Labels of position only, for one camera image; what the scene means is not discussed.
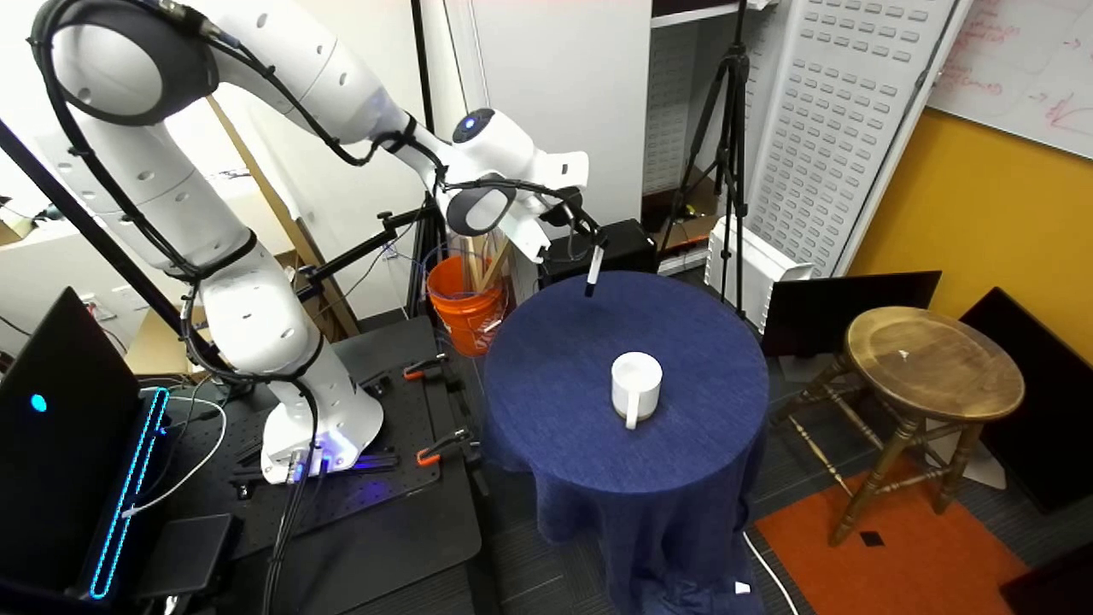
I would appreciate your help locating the orange plastic bucket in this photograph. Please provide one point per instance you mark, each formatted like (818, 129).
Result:
(467, 319)

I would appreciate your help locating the wide black flat panel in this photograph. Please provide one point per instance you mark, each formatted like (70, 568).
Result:
(840, 310)

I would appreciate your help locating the tall black flat panel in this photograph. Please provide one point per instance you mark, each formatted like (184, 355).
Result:
(1052, 398)

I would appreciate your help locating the black camera tripod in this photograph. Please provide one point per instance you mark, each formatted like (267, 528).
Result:
(727, 123)

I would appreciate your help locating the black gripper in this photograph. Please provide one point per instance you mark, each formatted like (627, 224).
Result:
(568, 207)

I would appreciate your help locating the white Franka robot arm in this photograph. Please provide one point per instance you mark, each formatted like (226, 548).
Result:
(226, 295)

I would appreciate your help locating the wooden sticks bundle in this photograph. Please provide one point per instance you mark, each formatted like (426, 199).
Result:
(480, 266)

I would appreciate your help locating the white radiator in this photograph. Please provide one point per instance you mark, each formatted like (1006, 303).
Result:
(752, 273)

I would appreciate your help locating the black diagonal pole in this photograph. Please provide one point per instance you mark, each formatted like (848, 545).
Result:
(81, 215)

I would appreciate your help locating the white ceramic mug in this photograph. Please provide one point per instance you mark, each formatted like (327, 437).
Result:
(634, 394)

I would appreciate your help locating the leaning wooden plank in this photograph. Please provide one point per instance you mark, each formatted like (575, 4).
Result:
(314, 273)

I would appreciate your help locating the black robot base mat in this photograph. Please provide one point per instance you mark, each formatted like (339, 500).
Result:
(386, 533)

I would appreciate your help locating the white marker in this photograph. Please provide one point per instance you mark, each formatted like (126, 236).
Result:
(592, 273)

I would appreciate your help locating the white perforated cabinet panel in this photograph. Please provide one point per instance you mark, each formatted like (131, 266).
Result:
(838, 123)

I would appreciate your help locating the dark blue round tablecloth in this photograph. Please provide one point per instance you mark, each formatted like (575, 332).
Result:
(683, 479)

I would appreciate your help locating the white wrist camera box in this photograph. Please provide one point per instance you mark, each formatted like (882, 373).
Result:
(527, 236)

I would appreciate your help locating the orange floor mat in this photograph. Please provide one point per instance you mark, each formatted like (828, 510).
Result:
(899, 559)

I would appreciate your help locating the black flat pad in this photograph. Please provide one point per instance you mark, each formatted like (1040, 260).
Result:
(188, 552)

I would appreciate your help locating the whiteboard with red writing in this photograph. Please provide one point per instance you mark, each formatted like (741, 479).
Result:
(1027, 63)

